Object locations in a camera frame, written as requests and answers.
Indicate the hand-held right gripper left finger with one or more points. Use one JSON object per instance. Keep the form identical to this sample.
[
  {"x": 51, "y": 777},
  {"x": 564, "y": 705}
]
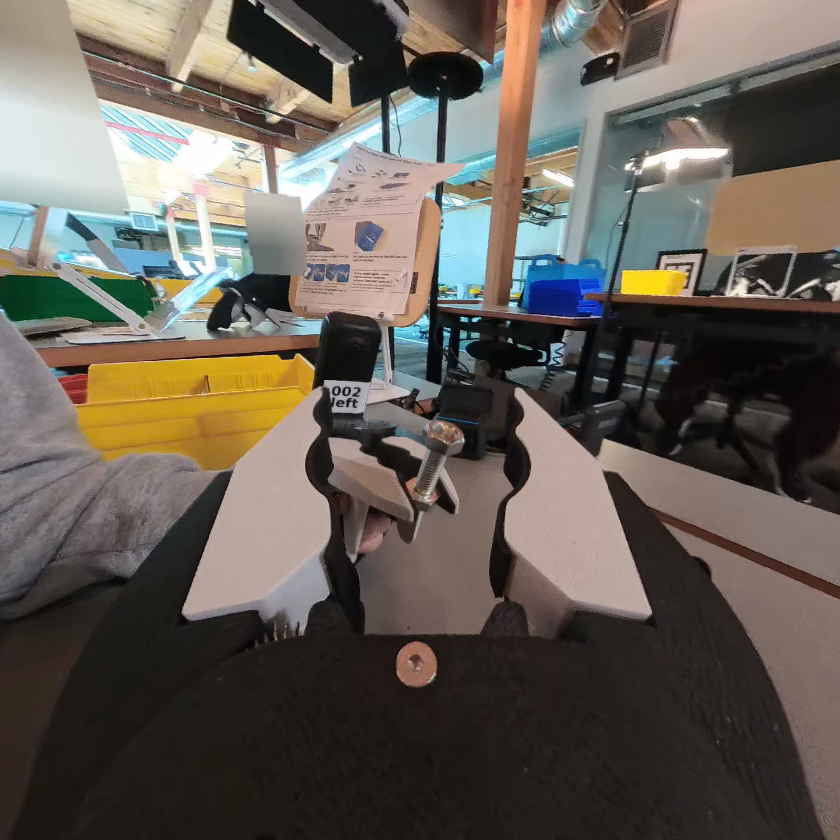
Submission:
[{"x": 262, "y": 525}]

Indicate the black battery charger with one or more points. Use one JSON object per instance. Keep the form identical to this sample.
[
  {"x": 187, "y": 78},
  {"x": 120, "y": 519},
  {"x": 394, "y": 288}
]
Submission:
[{"x": 604, "y": 426}]

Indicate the stack of blue bins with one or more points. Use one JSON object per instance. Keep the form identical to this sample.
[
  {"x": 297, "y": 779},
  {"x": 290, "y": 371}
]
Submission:
[{"x": 558, "y": 292}]

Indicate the wooden work table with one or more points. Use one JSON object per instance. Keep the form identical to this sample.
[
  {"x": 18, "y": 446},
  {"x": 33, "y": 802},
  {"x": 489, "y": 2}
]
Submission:
[{"x": 197, "y": 348}]

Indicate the wooden post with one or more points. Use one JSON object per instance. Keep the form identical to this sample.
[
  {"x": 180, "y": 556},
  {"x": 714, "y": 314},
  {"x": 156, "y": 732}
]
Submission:
[{"x": 515, "y": 164}]

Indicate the small yellow bin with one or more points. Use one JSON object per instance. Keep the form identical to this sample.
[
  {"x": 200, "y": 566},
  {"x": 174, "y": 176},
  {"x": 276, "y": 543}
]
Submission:
[{"x": 653, "y": 282}]

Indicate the silver hex bolt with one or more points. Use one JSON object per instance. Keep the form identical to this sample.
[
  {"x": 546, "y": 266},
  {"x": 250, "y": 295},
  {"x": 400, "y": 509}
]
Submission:
[{"x": 433, "y": 469}]

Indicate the black framed picture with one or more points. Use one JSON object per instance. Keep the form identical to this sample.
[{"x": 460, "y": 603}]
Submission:
[{"x": 679, "y": 272}]

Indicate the black label printer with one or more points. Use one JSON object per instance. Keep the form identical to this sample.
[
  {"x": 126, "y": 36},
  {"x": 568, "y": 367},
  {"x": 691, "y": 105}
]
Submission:
[{"x": 482, "y": 433}]

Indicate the studio light on stand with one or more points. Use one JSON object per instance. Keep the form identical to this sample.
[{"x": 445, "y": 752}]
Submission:
[{"x": 656, "y": 164}]

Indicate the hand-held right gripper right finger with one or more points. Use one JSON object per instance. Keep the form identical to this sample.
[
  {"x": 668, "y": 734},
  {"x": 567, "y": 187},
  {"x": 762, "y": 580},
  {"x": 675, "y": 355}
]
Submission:
[{"x": 577, "y": 525}]

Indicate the red storage bin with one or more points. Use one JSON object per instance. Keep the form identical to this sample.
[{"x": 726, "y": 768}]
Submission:
[{"x": 72, "y": 387}]

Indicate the black floor lamp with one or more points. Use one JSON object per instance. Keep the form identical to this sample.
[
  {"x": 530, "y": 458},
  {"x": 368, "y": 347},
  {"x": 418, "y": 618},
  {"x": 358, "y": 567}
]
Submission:
[{"x": 446, "y": 72}]

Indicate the wall air vent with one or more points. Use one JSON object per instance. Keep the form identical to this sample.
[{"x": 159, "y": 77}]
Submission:
[{"x": 646, "y": 36}]

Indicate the green storage bin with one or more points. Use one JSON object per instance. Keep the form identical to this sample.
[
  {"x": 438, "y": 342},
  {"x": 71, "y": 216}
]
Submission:
[{"x": 39, "y": 298}]

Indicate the dark wooden table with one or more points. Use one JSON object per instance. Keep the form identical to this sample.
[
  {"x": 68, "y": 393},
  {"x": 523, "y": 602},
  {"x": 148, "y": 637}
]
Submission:
[{"x": 722, "y": 303}]

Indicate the silver air duct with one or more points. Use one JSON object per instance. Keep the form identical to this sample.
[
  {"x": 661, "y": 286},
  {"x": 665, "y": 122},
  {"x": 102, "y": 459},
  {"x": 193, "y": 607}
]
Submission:
[{"x": 577, "y": 16}]

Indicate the black office chair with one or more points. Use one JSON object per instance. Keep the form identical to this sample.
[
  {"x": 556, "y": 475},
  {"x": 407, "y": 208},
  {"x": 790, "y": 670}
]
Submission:
[{"x": 505, "y": 354}]

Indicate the instruction sheet on clipboard stand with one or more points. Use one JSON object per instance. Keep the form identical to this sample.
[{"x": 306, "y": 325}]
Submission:
[{"x": 423, "y": 262}]

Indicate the yellow storage bin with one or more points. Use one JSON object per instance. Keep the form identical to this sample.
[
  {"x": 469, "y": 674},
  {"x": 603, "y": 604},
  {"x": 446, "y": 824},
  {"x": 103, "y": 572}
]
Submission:
[{"x": 164, "y": 426}]

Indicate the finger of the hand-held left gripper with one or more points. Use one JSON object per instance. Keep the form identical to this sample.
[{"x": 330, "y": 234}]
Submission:
[
  {"x": 403, "y": 449},
  {"x": 367, "y": 479}
]

